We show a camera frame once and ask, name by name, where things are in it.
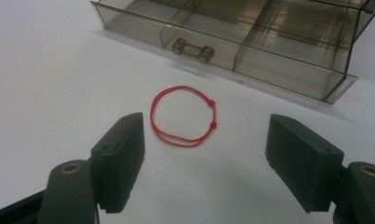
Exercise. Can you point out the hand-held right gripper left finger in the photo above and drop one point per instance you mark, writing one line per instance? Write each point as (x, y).
(118, 161)

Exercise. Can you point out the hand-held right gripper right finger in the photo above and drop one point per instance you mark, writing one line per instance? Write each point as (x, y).
(300, 158)

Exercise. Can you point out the smoky clear plastic drawer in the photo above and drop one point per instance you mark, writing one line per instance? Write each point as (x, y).
(238, 40)

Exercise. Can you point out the smoky clear drawer cabinet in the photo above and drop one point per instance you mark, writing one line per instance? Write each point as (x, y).
(347, 87)

